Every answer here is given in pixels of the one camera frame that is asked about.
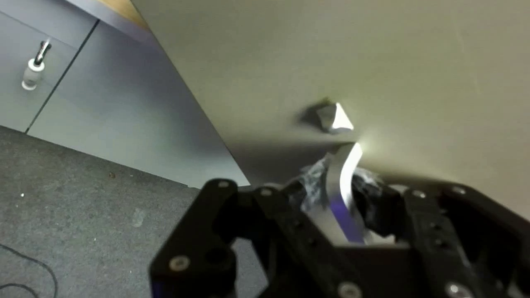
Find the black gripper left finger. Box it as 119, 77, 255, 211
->
148, 178, 345, 298

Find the white wood-topped base cabinet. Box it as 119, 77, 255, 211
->
0, 0, 252, 191

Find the thin black floor cable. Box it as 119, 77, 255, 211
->
0, 242, 61, 298

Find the silver base door handle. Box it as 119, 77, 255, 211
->
20, 39, 53, 93

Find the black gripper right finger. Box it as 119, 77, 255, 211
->
353, 179, 530, 298

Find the beige unlabelled cabinet drawer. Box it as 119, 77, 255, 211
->
131, 0, 530, 222

